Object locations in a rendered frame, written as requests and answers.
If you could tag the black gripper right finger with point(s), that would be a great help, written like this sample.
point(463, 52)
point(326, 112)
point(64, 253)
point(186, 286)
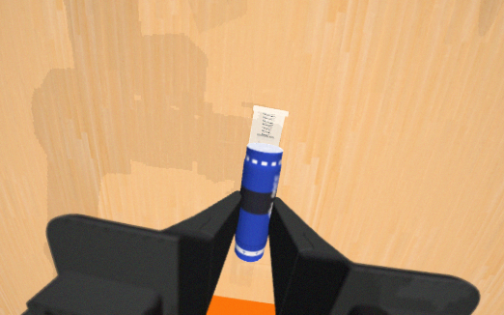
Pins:
point(311, 277)

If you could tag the blue battery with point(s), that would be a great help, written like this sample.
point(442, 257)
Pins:
point(259, 183)

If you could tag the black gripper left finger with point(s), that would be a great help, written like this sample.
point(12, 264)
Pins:
point(183, 262)

